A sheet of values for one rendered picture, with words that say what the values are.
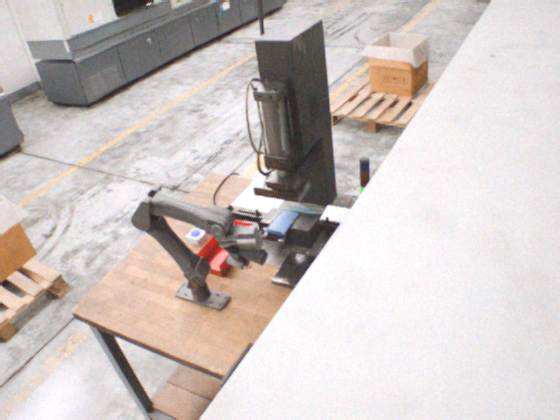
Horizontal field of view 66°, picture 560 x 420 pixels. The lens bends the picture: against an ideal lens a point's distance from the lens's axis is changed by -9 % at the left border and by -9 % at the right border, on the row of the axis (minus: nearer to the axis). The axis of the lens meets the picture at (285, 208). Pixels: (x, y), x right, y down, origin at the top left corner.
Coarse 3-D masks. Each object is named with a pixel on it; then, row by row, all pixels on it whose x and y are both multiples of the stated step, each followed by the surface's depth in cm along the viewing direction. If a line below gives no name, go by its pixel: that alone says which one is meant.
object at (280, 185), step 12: (312, 156) 176; (300, 168) 168; (264, 180) 171; (276, 180) 162; (288, 180) 161; (300, 180) 167; (264, 192) 167; (276, 192) 164; (288, 192) 162; (300, 192) 162
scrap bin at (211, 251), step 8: (248, 224) 181; (208, 240) 175; (208, 248) 176; (216, 248) 180; (200, 256) 172; (208, 256) 176; (216, 256) 176; (224, 256) 175; (216, 264) 172; (224, 264) 166; (216, 272) 167; (224, 272) 167
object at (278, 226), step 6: (282, 216) 177; (288, 216) 177; (294, 216) 176; (276, 222) 175; (282, 222) 174; (288, 222) 174; (264, 228) 169; (270, 228) 172; (276, 228) 172; (282, 228) 171; (282, 234) 168
